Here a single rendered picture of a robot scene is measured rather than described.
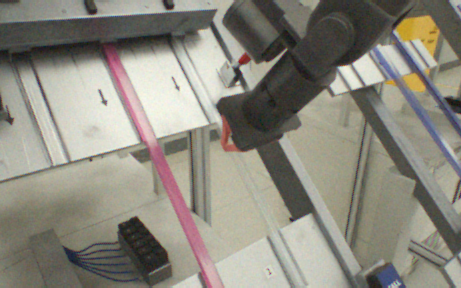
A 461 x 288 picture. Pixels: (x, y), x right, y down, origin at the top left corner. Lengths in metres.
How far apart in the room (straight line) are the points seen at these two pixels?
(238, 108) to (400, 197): 0.45
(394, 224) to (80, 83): 0.64
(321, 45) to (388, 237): 0.59
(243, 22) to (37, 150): 0.27
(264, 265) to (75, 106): 0.32
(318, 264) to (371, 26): 0.34
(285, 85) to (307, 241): 0.25
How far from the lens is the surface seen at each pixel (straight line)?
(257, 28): 0.38
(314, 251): 0.55
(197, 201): 0.91
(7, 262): 0.93
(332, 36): 0.32
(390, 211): 0.82
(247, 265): 0.49
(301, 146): 1.66
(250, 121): 0.43
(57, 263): 0.81
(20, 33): 0.51
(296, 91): 0.38
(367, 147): 1.40
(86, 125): 0.49
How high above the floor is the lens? 1.17
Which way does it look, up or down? 26 degrees down
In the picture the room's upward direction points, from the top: straight up
